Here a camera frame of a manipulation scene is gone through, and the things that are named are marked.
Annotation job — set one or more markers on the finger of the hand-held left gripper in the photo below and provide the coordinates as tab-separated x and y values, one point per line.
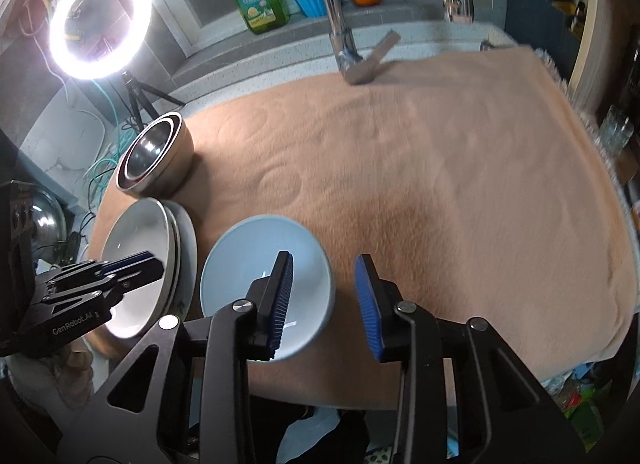
135	264

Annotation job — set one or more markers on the dark blue knife block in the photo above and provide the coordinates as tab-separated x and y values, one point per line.
530	18

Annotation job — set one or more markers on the stainless steel bowl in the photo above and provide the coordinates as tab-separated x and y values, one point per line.
175	168
150	153

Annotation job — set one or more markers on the green plastic bag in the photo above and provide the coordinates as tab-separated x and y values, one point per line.
585	404

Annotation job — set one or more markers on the clear drinking glass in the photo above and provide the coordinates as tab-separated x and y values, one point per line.
615	131

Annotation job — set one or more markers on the steel cooking pot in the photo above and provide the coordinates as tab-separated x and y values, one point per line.
47	219

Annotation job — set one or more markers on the person's left hand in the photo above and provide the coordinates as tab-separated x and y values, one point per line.
70	369

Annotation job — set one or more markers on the white plate grey leaf print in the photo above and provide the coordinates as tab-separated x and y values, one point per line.
135	239

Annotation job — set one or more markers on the chrome faucet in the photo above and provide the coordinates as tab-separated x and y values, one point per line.
335	18

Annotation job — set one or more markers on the beige towel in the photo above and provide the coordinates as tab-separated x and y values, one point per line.
425	194

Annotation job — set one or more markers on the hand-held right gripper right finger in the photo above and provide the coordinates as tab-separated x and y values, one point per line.
367	309

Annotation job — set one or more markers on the wooden shelf unit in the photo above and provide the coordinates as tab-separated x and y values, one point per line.
595	18

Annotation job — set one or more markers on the deep white plate pink flowers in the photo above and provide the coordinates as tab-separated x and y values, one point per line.
179	264

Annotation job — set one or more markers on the wide white plate pink flowers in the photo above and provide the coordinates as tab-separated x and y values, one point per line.
190	264

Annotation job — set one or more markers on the dark cloth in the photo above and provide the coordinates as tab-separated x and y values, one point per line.
350	434

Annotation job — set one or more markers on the window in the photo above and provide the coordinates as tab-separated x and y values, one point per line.
165	18

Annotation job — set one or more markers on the dark bottle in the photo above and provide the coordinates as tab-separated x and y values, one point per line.
630	78

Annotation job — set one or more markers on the plain white bowl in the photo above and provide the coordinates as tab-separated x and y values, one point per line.
240	264

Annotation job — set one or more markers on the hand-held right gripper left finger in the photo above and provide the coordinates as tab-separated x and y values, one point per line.
281	304

